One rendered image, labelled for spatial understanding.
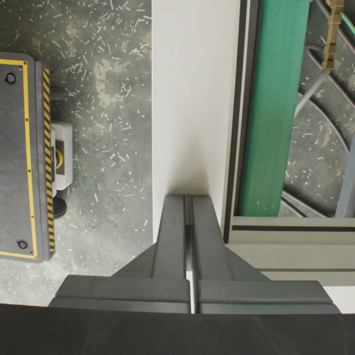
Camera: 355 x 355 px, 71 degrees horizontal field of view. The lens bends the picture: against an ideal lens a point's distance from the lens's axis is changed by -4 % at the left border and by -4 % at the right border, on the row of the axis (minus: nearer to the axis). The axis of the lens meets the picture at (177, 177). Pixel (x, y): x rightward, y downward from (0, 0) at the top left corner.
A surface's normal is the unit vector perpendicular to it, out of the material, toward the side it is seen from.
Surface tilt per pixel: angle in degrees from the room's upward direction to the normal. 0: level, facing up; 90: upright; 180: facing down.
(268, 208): 0
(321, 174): 0
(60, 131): 0
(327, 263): 90
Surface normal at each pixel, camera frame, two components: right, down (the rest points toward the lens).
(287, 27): -0.02, 0.29
